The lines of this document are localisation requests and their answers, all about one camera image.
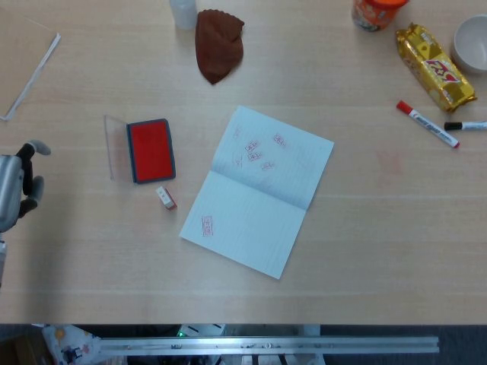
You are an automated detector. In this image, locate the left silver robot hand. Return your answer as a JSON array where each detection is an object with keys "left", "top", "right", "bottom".
[{"left": 0, "top": 139, "right": 52, "bottom": 233}]

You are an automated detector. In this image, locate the small red white stamp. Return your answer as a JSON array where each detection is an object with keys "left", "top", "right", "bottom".
[{"left": 154, "top": 186, "right": 178, "bottom": 211}]

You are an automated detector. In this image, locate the red ink stamp pad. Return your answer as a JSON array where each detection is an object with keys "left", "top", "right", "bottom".
[{"left": 103, "top": 115, "right": 177, "bottom": 186}]

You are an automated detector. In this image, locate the open lined notebook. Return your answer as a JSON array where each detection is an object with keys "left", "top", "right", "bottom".
[{"left": 178, "top": 105, "right": 335, "bottom": 281}]

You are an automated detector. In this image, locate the printed white bag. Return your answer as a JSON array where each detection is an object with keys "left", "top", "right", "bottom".
[{"left": 41, "top": 325, "right": 103, "bottom": 365}]

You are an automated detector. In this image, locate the device with green light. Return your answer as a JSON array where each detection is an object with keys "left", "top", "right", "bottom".
[{"left": 177, "top": 324, "right": 225, "bottom": 338}]

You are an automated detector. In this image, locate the white squeeze bottle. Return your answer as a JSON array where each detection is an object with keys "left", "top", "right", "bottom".
[{"left": 169, "top": 0, "right": 198, "bottom": 30}]

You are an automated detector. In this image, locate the brown cloth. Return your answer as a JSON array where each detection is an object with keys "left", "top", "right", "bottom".
[{"left": 195, "top": 8, "right": 246, "bottom": 85}]

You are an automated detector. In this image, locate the orange instant noodle cup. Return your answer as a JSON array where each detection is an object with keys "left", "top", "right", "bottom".
[{"left": 352, "top": 0, "right": 410, "bottom": 34}]

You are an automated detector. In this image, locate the red cap whiteboard marker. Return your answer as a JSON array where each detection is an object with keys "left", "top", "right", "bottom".
[{"left": 396, "top": 100, "right": 460, "bottom": 149}]

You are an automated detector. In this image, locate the gold snack packet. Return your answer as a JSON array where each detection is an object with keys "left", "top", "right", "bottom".
[{"left": 394, "top": 22, "right": 478, "bottom": 114}]

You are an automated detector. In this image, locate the black cap whiteboard marker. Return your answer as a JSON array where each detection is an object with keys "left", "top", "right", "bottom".
[{"left": 444, "top": 120, "right": 487, "bottom": 132}]

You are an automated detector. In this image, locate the beige bowl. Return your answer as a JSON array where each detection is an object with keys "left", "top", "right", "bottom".
[{"left": 451, "top": 14, "right": 487, "bottom": 75}]

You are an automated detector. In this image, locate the aluminium rail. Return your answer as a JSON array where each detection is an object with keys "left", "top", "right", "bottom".
[{"left": 99, "top": 335, "right": 441, "bottom": 355}]

